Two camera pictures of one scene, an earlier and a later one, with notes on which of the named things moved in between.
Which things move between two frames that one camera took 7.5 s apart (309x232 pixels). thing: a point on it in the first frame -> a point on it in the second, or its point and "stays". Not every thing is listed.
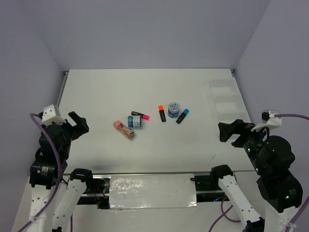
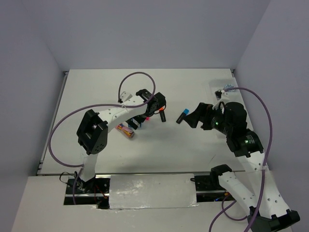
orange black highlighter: (161, 108) stays
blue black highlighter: (186, 111) stays
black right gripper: (238, 125) -> (205, 110)
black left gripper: (82, 125) -> (139, 120)
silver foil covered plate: (152, 191) stays
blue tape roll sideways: (134, 122) stays
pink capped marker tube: (126, 132) stays
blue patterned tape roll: (174, 108) -> (228, 86)
